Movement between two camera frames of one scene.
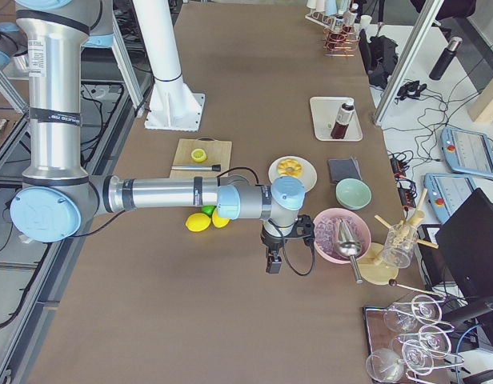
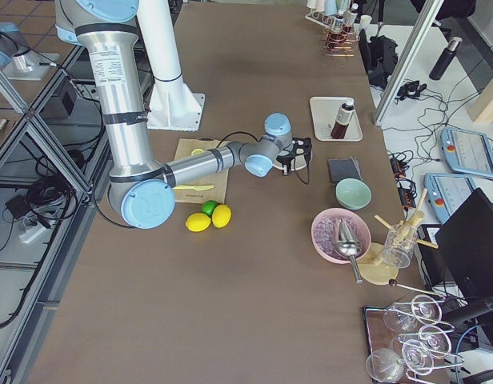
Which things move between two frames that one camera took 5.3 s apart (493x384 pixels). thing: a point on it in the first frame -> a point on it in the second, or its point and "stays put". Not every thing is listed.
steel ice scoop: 349,246 stays put
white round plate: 308,174 -> 297,162
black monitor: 470,244 stays put
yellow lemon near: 198,222 stays put
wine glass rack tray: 406,340 stays put
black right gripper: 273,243 -> 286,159
